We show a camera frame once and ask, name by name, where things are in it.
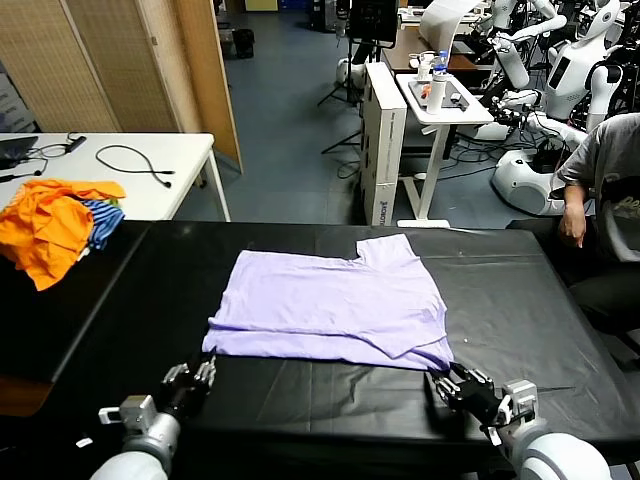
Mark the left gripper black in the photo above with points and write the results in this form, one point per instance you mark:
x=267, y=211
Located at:
x=182, y=400

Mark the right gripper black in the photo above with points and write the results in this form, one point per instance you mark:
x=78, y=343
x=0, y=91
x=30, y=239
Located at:
x=482, y=405

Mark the lavender t-shirt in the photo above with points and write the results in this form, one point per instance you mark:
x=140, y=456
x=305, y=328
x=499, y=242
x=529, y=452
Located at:
x=325, y=300

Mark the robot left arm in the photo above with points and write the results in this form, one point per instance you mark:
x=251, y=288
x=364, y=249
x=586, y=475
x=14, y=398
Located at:
x=150, y=440

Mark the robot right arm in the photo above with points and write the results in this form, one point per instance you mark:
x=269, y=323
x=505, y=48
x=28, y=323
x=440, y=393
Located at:
x=555, y=457

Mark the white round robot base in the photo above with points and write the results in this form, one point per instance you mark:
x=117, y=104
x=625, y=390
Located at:
x=520, y=180

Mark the person forearm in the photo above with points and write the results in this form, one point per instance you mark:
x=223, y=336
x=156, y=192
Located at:
x=575, y=200

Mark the person hand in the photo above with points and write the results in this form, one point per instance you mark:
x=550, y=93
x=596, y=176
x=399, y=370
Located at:
x=572, y=227

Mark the black plastic table cover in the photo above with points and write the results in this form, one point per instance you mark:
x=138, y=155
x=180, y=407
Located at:
x=500, y=300

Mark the black person trousers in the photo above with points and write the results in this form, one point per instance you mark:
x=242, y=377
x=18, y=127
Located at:
x=610, y=300

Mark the blue striped garment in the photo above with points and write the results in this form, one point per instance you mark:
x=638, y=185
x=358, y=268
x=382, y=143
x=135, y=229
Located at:
x=107, y=220

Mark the orange garment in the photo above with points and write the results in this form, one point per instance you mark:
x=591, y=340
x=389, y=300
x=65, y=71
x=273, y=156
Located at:
x=45, y=230

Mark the white table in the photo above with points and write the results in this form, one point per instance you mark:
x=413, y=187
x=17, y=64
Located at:
x=190, y=150

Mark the white standing desk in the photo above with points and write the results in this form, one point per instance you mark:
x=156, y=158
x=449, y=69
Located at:
x=435, y=150

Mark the tall white cardboard box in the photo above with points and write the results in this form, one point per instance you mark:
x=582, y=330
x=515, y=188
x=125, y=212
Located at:
x=385, y=150

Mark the seated person in grey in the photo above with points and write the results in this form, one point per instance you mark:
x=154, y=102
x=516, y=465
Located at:
x=600, y=150

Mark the black laptop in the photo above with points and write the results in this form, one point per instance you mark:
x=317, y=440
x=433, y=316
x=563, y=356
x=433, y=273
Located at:
x=15, y=150

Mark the white bottle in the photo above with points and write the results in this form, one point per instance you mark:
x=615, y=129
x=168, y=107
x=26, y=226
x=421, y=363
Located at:
x=435, y=97

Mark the grey tray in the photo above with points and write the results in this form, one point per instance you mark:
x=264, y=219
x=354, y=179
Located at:
x=452, y=89

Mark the wooden folding screen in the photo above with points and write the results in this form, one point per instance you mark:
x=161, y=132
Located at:
x=100, y=65

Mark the white storage box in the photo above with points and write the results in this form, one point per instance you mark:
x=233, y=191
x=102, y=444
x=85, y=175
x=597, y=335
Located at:
x=10, y=107

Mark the clear water bottle blue cap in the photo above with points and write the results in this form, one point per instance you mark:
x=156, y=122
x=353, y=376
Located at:
x=440, y=62

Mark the white mug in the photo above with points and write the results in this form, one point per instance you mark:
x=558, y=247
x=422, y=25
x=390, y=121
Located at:
x=415, y=61

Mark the white humanoid robot black joints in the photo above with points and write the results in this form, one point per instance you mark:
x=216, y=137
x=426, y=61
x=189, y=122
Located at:
x=570, y=75

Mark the black trash bin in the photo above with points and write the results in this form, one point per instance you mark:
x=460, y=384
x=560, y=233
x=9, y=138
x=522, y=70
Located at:
x=244, y=45

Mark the black tripod stand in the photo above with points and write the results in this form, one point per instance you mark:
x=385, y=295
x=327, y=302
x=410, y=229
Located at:
x=356, y=65

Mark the brown wooden desk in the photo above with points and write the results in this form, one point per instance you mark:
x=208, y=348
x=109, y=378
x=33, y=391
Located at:
x=400, y=50

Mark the white curved plastic shell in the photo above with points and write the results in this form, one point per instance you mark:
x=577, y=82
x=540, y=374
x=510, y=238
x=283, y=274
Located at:
x=440, y=20

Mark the black monitor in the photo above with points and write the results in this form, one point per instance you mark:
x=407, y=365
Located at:
x=372, y=20

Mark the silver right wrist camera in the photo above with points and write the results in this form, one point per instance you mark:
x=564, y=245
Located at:
x=520, y=395

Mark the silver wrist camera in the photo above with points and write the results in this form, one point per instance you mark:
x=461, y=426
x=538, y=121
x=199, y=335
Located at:
x=137, y=407
x=520, y=395

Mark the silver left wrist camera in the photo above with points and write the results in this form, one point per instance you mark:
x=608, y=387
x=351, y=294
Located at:
x=137, y=407

